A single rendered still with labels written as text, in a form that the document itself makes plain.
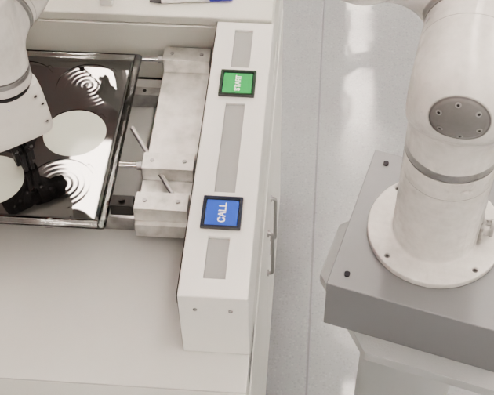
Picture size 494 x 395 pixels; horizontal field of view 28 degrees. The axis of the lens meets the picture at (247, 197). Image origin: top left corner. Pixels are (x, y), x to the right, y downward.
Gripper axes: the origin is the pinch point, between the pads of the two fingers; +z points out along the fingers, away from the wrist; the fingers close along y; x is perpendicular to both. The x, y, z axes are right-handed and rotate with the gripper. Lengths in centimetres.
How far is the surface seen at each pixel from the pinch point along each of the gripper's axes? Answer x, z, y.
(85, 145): -1.2, 2.0, 9.6
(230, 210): -29.2, -4.4, 19.4
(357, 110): 51, 92, 107
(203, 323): -39.3, 2.4, 8.8
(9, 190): -3.5, 2.0, -4.2
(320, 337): -6, 92, 55
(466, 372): -61, 10, 38
